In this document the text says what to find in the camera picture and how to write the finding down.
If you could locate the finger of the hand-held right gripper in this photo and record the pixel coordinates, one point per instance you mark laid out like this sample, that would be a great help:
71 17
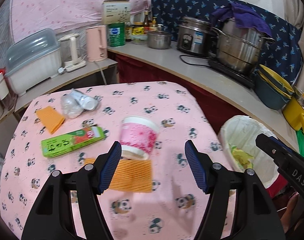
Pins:
272 147

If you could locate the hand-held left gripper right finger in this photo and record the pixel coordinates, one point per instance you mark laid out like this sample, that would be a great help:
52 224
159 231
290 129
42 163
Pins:
197 170

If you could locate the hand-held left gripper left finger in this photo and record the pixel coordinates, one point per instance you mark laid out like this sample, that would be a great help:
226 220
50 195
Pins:
109 170

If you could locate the orange foam net sheet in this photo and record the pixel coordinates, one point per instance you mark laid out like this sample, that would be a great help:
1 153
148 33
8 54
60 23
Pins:
134 175
50 120

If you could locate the white lined waste bin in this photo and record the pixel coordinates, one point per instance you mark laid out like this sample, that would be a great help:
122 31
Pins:
244 130

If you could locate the pink paper cup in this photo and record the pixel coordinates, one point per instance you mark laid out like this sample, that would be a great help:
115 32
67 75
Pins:
139 137

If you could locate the green toothpaste carton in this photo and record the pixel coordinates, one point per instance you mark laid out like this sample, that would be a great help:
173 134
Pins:
67 142

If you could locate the red cloth pile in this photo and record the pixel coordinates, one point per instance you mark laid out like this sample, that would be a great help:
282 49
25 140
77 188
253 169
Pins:
277 187

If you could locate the green cloth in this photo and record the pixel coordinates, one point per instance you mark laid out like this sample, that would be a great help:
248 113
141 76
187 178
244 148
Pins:
302 145

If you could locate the yellow electric pot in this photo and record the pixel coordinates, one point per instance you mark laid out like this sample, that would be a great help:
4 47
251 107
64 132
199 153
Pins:
294 115

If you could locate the stacked blue yellow basins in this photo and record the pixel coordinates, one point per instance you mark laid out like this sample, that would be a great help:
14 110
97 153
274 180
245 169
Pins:
269 95

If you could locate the pink panda print tablecloth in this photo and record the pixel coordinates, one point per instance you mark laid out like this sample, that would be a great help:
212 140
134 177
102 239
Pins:
167 100

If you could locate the black induction cooker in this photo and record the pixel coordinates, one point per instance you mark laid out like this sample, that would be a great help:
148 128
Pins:
232 76

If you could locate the large steel stockpot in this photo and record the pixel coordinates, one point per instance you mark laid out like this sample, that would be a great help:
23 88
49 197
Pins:
239 50

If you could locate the white power plug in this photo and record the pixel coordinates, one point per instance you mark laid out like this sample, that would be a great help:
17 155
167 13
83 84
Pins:
61 70

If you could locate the white glass kettle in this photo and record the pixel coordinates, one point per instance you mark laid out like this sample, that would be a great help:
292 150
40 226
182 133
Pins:
70 51

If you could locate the pink electric kettle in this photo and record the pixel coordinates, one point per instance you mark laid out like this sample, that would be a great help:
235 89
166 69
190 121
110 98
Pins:
95 45

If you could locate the white dish box grey lid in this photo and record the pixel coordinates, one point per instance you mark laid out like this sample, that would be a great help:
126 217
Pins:
34 65

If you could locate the purple towel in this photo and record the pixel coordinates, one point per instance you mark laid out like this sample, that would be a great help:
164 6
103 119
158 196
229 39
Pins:
247 17

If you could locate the steel rice cooker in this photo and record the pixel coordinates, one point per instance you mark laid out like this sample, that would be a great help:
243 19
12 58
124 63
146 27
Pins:
194 37

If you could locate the green tin can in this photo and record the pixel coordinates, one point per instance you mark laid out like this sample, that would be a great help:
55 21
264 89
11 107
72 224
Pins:
116 36

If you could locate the small steel lidded pot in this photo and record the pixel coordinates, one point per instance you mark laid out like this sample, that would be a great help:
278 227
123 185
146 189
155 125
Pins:
158 41

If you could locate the white canister red lid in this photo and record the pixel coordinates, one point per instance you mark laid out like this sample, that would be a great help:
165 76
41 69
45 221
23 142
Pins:
1 88

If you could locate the dark sauce bottle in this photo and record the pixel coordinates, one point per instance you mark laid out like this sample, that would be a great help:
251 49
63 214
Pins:
128 32

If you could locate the yellow label jar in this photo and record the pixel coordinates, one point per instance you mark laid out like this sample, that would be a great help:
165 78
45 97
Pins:
138 31

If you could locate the amber bottle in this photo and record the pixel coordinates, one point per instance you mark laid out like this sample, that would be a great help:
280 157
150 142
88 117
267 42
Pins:
153 23

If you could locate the beige carton box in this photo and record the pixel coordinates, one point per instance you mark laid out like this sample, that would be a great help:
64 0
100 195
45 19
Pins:
115 12

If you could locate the navy floral cloth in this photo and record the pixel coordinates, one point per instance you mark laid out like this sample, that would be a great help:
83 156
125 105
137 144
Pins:
182 5

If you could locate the grey mesh net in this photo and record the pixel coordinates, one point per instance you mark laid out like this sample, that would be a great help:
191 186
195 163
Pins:
2 42

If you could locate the pink dotted hanging sheet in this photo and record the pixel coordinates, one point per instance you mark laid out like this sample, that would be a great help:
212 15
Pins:
67 5

